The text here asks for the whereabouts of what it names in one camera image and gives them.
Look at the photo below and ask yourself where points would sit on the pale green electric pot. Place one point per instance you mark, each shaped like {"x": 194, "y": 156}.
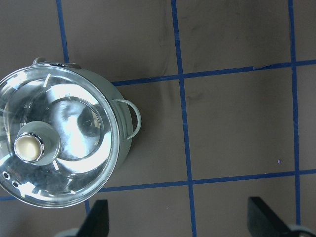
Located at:
{"x": 123, "y": 116}

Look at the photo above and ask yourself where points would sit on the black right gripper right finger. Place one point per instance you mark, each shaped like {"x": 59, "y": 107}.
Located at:
{"x": 262, "y": 221}

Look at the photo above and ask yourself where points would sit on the glass pot lid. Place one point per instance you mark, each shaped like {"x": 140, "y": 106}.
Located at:
{"x": 54, "y": 133}

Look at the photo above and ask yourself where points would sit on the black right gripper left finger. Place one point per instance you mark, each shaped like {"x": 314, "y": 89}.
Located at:
{"x": 96, "y": 223}

